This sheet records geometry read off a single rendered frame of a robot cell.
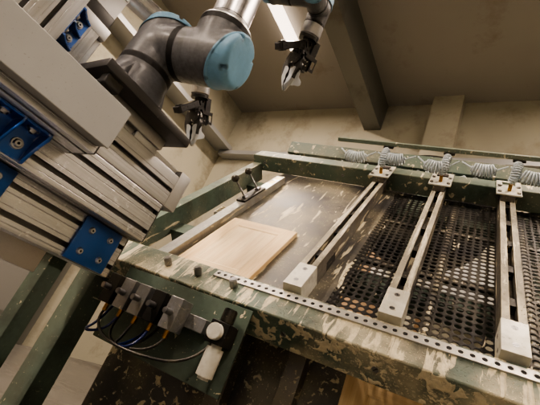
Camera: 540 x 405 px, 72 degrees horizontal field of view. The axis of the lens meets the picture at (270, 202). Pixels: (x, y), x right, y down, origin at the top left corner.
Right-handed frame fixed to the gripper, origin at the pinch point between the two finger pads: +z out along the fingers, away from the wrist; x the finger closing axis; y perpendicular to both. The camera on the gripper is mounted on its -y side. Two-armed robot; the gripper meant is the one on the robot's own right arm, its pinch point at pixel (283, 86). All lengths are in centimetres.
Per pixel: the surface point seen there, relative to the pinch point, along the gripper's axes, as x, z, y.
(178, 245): 10, 70, -10
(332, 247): -31, 46, 24
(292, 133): 274, -29, 244
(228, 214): 23, 56, 16
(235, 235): 7, 60, 12
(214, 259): -4, 68, -2
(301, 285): -42, 58, 4
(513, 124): 47, -105, 307
